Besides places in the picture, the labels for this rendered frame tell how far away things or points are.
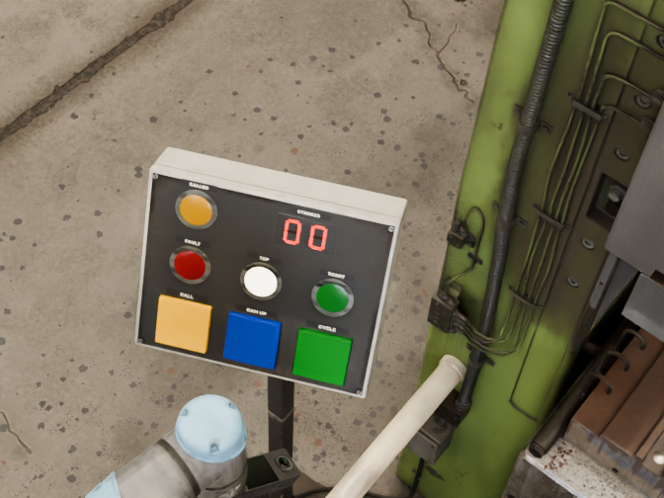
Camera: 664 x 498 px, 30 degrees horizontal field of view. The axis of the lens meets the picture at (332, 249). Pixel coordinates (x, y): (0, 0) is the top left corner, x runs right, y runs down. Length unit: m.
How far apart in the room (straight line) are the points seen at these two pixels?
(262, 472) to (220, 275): 0.29
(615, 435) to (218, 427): 0.61
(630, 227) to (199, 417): 0.51
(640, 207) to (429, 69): 2.06
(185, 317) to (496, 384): 0.63
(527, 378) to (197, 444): 0.83
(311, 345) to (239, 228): 0.19
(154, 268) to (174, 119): 1.55
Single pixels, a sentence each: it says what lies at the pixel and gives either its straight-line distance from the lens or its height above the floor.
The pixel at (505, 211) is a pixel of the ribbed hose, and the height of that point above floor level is 1.14.
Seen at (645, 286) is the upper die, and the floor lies 1.35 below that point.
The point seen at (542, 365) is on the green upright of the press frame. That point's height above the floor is 0.79.
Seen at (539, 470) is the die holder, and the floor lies 0.91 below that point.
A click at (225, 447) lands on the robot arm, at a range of 1.36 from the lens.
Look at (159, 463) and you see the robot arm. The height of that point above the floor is 1.27.
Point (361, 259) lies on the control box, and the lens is 1.64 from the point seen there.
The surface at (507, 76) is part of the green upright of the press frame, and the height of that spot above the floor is 1.36.
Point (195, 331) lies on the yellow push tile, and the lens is 1.74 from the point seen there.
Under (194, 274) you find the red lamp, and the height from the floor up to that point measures 1.08.
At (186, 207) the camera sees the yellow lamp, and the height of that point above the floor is 1.16.
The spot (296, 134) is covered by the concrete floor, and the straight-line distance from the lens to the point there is 3.20.
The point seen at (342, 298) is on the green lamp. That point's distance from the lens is 1.67.
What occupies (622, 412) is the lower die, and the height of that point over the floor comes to 0.99.
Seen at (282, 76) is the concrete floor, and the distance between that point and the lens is 3.32.
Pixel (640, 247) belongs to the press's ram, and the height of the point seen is 1.41.
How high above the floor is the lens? 2.53
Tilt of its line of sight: 57 degrees down
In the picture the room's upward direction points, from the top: 4 degrees clockwise
